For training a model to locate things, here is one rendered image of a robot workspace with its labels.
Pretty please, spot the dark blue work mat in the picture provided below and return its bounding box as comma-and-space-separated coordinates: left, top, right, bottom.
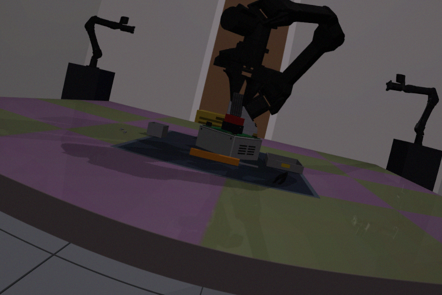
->
111, 130, 320, 199

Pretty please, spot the red power plug with black cables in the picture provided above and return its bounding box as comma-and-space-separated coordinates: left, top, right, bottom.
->
224, 92, 245, 126

